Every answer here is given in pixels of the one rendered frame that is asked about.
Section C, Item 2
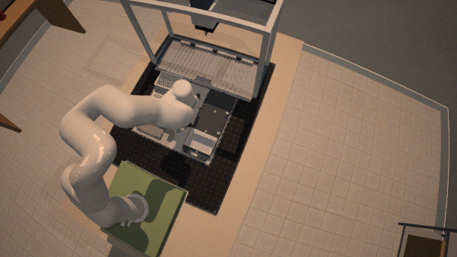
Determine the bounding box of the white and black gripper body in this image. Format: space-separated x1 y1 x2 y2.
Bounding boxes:
192 95 201 122

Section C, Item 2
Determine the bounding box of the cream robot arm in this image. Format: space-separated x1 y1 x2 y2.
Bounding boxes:
58 79 197 228

